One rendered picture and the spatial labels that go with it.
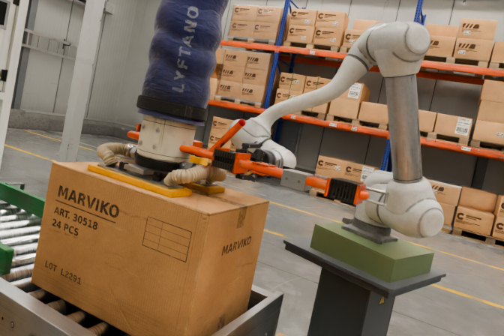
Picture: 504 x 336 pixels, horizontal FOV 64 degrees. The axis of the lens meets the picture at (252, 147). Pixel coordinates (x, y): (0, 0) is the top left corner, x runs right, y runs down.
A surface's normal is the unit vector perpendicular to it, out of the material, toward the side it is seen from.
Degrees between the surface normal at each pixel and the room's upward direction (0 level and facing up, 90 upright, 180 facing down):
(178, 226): 90
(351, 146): 90
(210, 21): 76
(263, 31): 90
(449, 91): 90
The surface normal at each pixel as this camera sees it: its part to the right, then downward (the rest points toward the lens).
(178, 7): -0.02, -0.19
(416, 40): 0.29, 0.04
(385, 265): -0.70, -0.11
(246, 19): -0.44, -0.02
